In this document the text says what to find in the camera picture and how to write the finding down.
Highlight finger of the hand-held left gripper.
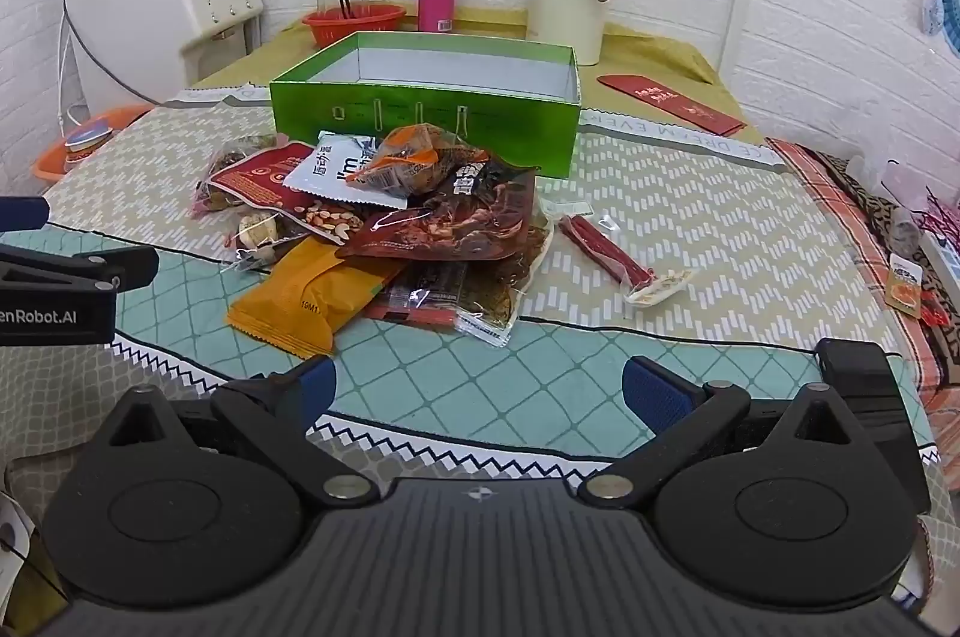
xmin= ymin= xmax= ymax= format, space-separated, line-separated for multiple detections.
xmin=0 ymin=242 xmax=161 ymax=295
xmin=0 ymin=197 xmax=48 ymax=232

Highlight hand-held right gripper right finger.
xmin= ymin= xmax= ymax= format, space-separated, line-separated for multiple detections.
xmin=576 ymin=356 xmax=863 ymax=518

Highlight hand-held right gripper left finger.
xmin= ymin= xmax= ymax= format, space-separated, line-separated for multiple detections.
xmin=97 ymin=354 xmax=381 ymax=509

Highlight clear packet with red label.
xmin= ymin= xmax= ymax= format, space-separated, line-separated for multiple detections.
xmin=366 ymin=260 xmax=490 ymax=332

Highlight red sausage sticks packet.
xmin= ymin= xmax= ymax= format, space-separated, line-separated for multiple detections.
xmin=558 ymin=213 xmax=658 ymax=291

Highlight clear brown snack packet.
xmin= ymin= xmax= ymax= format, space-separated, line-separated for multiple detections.
xmin=190 ymin=134 xmax=283 ymax=220

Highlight red nuts packet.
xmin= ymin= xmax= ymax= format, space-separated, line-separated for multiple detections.
xmin=208 ymin=142 xmax=385 ymax=246

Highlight white snack packet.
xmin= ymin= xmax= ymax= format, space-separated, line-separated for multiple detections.
xmin=284 ymin=131 xmax=410 ymax=210

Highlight dark brown snack packet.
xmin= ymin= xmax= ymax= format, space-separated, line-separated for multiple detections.
xmin=334 ymin=146 xmax=541 ymax=264

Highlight orange clear snack packet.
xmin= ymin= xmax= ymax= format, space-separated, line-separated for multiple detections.
xmin=344 ymin=122 xmax=463 ymax=205

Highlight green cardboard box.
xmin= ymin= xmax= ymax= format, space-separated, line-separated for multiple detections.
xmin=268 ymin=31 xmax=583 ymax=178

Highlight orange plastic basin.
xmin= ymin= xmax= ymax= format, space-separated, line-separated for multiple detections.
xmin=34 ymin=104 xmax=155 ymax=183

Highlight small jar with blue lid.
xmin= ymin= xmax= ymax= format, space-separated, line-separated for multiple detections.
xmin=63 ymin=119 xmax=115 ymax=170

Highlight clear mixed nuts packet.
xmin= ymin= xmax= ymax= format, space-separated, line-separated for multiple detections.
xmin=223 ymin=209 xmax=302 ymax=272

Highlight clear pickled vegetable packet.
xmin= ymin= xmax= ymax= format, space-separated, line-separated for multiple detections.
xmin=454 ymin=208 xmax=554 ymax=348

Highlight small clear wrapper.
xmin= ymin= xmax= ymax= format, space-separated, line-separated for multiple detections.
xmin=540 ymin=197 xmax=594 ymax=220

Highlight white water dispenser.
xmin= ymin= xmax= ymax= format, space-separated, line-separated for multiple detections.
xmin=63 ymin=0 xmax=266 ymax=117

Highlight orange plaid cloth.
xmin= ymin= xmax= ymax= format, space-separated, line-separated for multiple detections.
xmin=765 ymin=137 xmax=960 ymax=417

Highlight small orange snack sachet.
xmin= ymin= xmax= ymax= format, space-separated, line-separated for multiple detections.
xmin=884 ymin=254 xmax=926 ymax=314

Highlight leopard pattern cloth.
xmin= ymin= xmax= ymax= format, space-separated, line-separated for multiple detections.
xmin=808 ymin=149 xmax=960 ymax=327

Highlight red envelope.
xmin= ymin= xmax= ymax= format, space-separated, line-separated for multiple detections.
xmin=597 ymin=73 xmax=747 ymax=136

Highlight white power strip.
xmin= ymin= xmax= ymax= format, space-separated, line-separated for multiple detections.
xmin=920 ymin=230 xmax=960 ymax=287

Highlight yellow tablecloth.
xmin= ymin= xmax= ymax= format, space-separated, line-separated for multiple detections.
xmin=186 ymin=5 xmax=767 ymax=145

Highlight red plastic basket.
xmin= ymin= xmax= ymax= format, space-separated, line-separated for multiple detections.
xmin=302 ymin=4 xmax=407 ymax=49

